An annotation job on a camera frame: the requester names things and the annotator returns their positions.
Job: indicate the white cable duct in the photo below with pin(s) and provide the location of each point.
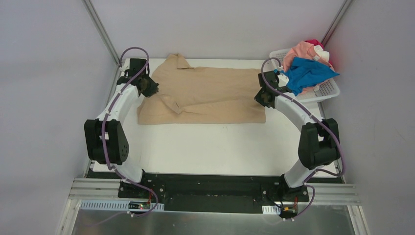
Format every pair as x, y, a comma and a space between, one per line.
274, 210
123, 205

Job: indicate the beige t shirt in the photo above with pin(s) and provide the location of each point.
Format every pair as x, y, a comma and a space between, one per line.
201, 95

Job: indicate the left aluminium frame post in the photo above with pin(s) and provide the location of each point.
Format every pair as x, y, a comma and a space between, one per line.
94, 16

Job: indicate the white plastic laundry basket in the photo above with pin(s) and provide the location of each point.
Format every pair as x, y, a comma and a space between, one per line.
326, 90

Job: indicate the red t shirt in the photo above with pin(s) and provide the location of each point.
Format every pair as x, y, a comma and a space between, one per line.
315, 43

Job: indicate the pink t shirt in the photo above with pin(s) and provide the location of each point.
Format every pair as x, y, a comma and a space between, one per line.
302, 50

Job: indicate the right aluminium frame post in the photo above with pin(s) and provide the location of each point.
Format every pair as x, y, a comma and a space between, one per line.
336, 21

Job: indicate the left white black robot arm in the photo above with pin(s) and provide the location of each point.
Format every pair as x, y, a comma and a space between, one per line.
106, 141

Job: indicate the left white cable duct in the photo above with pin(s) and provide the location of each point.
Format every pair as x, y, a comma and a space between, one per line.
123, 205

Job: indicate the blue t shirt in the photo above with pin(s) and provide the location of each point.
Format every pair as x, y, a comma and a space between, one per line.
304, 73

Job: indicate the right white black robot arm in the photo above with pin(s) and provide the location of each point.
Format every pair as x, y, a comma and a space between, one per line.
319, 137

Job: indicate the aluminium frame post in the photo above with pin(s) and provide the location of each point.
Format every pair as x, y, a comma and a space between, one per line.
336, 21
94, 16

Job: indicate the white t shirt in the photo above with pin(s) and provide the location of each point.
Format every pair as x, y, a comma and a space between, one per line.
322, 54

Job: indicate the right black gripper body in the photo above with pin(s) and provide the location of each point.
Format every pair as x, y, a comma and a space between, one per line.
263, 98

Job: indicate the aluminium front rail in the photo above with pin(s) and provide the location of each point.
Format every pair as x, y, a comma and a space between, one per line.
106, 189

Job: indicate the right white cable duct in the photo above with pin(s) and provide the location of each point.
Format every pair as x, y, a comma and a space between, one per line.
274, 210

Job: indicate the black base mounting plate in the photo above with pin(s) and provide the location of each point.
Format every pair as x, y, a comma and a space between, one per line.
213, 193

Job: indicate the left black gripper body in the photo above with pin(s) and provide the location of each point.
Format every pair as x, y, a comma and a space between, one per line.
148, 87

